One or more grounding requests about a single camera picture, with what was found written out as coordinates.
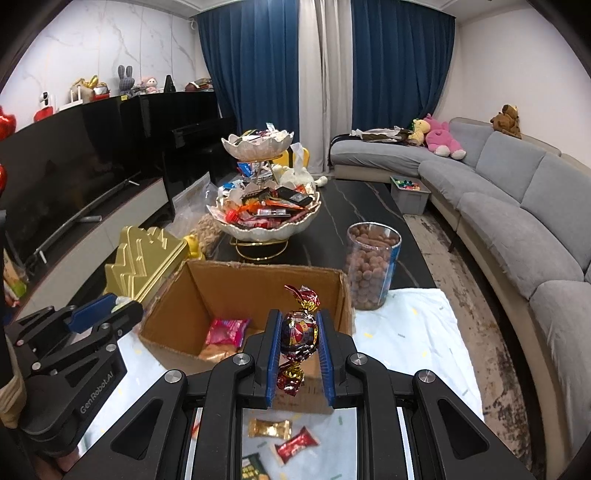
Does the worn patterned rug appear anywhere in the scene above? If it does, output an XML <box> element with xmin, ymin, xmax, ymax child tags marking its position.
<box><xmin>404</xmin><ymin>212</ymin><xmax>532</xmax><ymax>480</ymax></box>

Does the black upright piano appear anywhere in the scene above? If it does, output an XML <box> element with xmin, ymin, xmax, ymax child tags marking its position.
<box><xmin>120</xmin><ymin>90</ymin><xmax>238</xmax><ymax>204</ymax></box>

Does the white sheer curtain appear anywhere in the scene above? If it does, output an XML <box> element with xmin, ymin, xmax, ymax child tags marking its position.
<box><xmin>298</xmin><ymin>0</ymin><xmax>354</xmax><ymax>178</ymax></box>

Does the blue curtain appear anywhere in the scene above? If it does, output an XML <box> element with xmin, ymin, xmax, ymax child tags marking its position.
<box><xmin>351</xmin><ymin>0</ymin><xmax>455</xmax><ymax>132</ymax></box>
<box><xmin>194</xmin><ymin>9</ymin><xmax>301</xmax><ymax>160</ymax></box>

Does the clear jar of chocolate balls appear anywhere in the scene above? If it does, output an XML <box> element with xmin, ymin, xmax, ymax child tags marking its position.
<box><xmin>346</xmin><ymin>222</ymin><xmax>402</xmax><ymax>311</ymax></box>

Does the red twist candy packet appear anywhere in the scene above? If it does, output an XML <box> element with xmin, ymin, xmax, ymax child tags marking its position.
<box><xmin>276</xmin><ymin>425</ymin><xmax>321</xmax><ymax>463</ymax></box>

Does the green white snack bag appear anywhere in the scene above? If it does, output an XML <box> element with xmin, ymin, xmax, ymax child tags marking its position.
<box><xmin>4</xmin><ymin>251</ymin><xmax>28</xmax><ymax>305</ymax></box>

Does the pink plush toy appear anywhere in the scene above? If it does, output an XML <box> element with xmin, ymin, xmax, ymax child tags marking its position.
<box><xmin>422</xmin><ymin>114</ymin><xmax>466</xmax><ymax>160</ymax></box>

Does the round foil-wrapped chocolate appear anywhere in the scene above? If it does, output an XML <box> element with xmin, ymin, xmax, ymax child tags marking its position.
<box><xmin>276</xmin><ymin>285</ymin><xmax>321</xmax><ymax>398</ymax></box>

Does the large black television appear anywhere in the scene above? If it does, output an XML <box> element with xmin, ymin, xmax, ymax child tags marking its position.
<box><xmin>0</xmin><ymin>99</ymin><xmax>155</xmax><ymax>273</ymax></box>

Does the grey storage bin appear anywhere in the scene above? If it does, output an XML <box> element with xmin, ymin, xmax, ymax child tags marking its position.
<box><xmin>389</xmin><ymin>175</ymin><xmax>432</xmax><ymax>215</ymax></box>

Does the grey television cabinet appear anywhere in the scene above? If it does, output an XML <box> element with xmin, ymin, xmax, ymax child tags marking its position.
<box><xmin>0</xmin><ymin>178</ymin><xmax>176</xmax><ymax>324</ymax></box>

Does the light blue patterned cloth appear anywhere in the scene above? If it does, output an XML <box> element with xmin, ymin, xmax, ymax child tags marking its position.
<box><xmin>76</xmin><ymin>286</ymin><xmax>483</xmax><ymax>480</ymax></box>

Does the pile of assorted snack packets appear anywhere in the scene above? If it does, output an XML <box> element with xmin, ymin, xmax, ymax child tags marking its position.
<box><xmin>217</xmin><ymin>182</ymin><xmax>317</xmax><ymax>227</ymax></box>
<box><xmin>238</xmin><ymin>122</ymin><xmax>289</xmax><ymax>141</ymax></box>

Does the two-tier shell dish stand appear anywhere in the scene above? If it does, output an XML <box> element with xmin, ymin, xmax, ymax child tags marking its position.
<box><xmin>204</xmin><ymin>130</ymin><xmax>321</xmax><ymax>263</ymax></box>

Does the brown cardboard box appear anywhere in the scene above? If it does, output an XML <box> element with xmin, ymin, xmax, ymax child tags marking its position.
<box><xmin>139</xmin><ymin>260</ymin><xmax>356</xmax><ymax>414</ymax></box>

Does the clear bag of peanuts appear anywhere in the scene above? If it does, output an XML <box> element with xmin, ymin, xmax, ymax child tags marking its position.
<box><xmin>196</xmin><ymin>215</ymin><xmax>229</xmax><ymax>257</ymax></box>

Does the brown plush toy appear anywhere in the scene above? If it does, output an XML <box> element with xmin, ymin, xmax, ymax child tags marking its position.
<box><xmin>490</xmin><ymin>104</ymin><xmax>522</xmax><ymax>139</ymax></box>

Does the green cracker packet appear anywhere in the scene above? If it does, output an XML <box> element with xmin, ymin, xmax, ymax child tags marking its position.
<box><xmin>241</xmin><ymin>453</ymin><xmax>269</xmax><ymax>480</ymax></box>

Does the yellow cartoon figurine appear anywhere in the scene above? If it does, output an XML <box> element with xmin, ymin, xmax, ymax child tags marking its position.
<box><xmin>182</xmin><ymin>234</ymin><xmax>205</xmax><ymax>260</ymax></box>

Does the gold twist candy packet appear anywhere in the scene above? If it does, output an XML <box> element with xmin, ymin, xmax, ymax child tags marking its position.
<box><xmin>248</xmin><ymin>418</ymin><xmax>293</xmax><ymax>440</ymax></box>

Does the yellow plush toy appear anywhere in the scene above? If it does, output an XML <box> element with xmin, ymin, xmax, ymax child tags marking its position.
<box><xmin>406</xmin><ymin>119</ymin><xmax>428</xmax><ymax>146</ymax></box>

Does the person's left hand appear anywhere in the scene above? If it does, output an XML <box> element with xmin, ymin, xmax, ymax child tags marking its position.
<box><xmin>30</xmin><ymin>450</ymin><xmax>81</xmax><ymax>480</ymax></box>

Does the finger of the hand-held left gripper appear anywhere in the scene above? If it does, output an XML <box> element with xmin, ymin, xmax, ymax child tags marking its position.
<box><xmin>28</xmin><ymin>302</ymin><xmax>145</xmax><ymax>374</ymax></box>
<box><xmin>6</xmin><ymin>294</ymin><xmax>118</xmax><ymax>344</ymax></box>

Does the grey rabbit plush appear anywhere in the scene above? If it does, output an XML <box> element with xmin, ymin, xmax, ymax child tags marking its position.
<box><xmin>114</xmin><ymin>65</ymin><xmax>136</xmax><ymax>97</ymax></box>

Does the grey curved sofa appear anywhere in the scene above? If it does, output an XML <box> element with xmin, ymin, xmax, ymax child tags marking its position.
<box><xmin>329</xmin><ymin>117</ymin><xmax>591</xmax><ymax>480</ymax></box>

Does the white plush toy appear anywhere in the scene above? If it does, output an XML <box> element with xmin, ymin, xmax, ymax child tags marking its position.
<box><xmin>272</xmin><ymin>143</ymin><xmax>315</xmax><ymax>188</ymax></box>

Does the person's left forearm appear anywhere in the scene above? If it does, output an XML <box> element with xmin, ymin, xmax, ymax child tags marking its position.
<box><xmin>0</xmin><ymin>369</ymin><xmax>27</xmax><ymax>428</ymax></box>

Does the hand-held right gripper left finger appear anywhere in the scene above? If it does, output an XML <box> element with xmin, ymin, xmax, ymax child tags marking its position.
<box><xmin>76</xmin><ymin>309</ymin><xmax>283</xmax><ymax>480</ymax></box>

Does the gold-lidded clear candy container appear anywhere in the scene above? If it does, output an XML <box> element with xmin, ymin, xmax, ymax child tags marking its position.
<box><xmin>104</xmin><ymin>225</ymin><xmax>190</xmax><ymax>305</ymax></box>

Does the pile of clothes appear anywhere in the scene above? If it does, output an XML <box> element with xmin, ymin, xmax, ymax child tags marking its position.
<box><xmin>348</xmin><ymin>126</ymin><xmax>411</xmax><ymax>141</ymax></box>

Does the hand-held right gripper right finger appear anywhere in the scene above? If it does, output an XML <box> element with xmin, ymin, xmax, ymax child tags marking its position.
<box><xmin>316</xmin><ymin>308</ymin><xmax>532</xmax><ymax>480</ymax></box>

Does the clear plastic bag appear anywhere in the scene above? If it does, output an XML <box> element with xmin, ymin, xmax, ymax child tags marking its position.
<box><xmin>171</xmin><ymin>173</ymin><xmax>220</xmax><ymax>236</ymax></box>

